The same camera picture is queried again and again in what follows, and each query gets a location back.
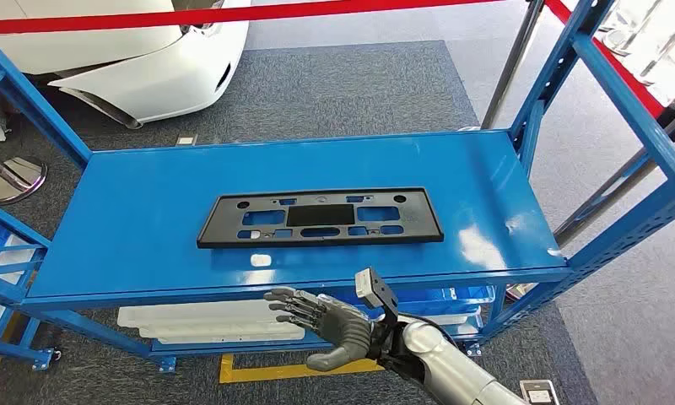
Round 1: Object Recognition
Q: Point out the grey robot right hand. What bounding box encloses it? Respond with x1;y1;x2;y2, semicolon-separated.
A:
263;286;375;373

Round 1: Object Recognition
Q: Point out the black plastic plate frame part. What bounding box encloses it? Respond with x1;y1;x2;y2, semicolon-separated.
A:
196;186;445;250

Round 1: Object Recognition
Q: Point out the blue metal shelf rack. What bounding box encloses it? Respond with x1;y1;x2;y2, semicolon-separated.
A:
0;0;675;375
0;195;62;373

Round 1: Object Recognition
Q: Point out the blue storage bin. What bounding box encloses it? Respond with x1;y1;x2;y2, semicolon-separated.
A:
337;286;496;339

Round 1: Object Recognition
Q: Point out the white plastic panel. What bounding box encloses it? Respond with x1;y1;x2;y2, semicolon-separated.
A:
116;300;306;345

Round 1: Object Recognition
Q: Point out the white car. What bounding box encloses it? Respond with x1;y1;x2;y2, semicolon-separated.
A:
0;0;253;131

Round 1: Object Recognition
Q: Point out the red barrier belt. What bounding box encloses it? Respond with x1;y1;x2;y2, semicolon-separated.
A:
0;0;506;35
544;0;667;118

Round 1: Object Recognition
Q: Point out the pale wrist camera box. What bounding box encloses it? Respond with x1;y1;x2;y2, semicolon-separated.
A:
354;267;400;328

